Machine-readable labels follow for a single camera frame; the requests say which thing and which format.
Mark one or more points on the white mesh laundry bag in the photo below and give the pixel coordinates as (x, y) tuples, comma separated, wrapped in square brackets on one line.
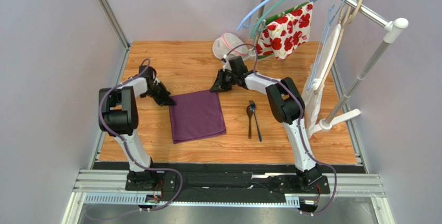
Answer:
[(230, 45)]

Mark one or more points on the white towel on hanger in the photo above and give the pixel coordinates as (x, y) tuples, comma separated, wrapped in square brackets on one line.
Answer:
[(313, 88)]

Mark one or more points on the metal clothes rack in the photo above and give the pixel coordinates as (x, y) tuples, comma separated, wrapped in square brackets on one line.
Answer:
[(385, 97)]

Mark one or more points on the blue thin wire hanger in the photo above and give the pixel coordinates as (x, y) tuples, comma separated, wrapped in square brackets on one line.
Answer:
[(324, 37)]

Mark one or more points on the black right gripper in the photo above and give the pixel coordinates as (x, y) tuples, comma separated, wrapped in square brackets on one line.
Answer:
[(222, 80)]

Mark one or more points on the purple cloth napkin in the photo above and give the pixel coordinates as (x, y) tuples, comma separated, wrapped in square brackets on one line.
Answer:
[(196, 115)]

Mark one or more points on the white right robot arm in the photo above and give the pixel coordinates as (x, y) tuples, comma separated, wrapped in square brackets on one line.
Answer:
[(287, 107)]

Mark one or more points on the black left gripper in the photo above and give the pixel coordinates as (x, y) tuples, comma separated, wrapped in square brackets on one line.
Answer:
[(165, 99)]

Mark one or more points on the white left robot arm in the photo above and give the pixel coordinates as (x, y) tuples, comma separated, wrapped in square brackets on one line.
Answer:
[(119, 117)]

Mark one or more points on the red poppy floral cloth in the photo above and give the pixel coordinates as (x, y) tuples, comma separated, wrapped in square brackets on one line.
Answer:
[(281, 37)]

